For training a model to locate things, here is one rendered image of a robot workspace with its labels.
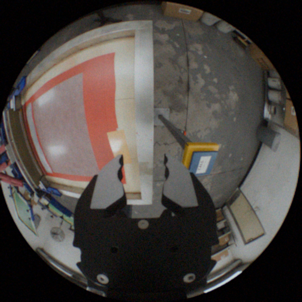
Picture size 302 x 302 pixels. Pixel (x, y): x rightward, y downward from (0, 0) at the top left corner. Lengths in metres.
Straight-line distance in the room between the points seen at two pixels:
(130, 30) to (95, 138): 0.30
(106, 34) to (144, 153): 0.32
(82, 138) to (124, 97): 0.17
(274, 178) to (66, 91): 3.48
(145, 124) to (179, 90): 1.10
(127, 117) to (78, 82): 0.18
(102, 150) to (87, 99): 0.15
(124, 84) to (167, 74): 1.06
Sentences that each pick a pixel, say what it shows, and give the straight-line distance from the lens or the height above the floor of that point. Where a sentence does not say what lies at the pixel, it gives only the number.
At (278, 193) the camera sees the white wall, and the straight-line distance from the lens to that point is 3.30.
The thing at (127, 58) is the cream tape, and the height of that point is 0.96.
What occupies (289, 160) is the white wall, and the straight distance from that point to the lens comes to 3.11.
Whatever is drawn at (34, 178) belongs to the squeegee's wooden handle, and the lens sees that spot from 0.63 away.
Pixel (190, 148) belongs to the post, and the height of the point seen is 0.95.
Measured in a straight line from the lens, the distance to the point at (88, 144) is 0.31.
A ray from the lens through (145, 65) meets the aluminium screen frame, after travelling 0.22.
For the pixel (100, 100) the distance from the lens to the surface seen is 0.26.
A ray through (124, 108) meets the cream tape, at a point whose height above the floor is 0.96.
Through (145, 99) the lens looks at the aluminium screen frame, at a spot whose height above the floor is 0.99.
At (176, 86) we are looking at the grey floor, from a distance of 1.27.
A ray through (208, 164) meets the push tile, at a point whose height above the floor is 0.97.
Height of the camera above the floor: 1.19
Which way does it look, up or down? 61 degrees down
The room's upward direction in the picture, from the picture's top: 175 degrees clockwise
